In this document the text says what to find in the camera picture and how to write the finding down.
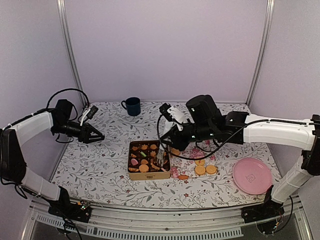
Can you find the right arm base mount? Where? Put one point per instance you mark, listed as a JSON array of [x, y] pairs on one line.
[[259, 212]]

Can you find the dark blue mug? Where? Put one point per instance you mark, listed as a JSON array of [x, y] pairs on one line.
[[132, 105]]

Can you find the round waffle cookie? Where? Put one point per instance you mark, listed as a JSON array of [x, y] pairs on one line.
[[200, 170], [211, 169]]

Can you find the right frame post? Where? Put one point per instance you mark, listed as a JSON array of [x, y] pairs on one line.
[[268, 18]]

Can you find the frame post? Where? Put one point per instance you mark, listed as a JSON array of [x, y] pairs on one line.
[[268, 18], [61, 7]]

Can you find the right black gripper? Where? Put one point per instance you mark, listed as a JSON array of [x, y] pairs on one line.
[[172, 134]]

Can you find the jam-striped round cookie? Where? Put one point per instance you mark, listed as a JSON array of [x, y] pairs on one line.
[[200, 162]]

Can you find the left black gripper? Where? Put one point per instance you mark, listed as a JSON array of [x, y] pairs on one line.
[[86, 129]]

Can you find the gold cookie tin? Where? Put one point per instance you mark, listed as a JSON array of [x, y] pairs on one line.
[[147, 168]]

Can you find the pink plate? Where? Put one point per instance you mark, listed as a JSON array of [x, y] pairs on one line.
[[252, 176]]

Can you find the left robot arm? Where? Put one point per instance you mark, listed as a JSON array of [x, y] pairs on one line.
[[25, 148]]

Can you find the left frame post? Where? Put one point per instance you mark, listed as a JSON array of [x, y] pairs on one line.
[[61, 7]]

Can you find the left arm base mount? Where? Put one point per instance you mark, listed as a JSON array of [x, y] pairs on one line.
[[63, 207]]

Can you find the pink macaron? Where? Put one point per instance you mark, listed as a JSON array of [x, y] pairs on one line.
[[134, 162]]

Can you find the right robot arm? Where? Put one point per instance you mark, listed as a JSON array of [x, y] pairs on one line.
[[240, 141]]

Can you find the floral cookie tray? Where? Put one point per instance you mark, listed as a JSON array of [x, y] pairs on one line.
[[187, 166]]

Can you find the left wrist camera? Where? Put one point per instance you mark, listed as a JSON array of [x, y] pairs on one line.
[[88, 114]]

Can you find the aluminium front rail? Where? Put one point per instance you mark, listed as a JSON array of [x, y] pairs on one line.
[[113, 222]]

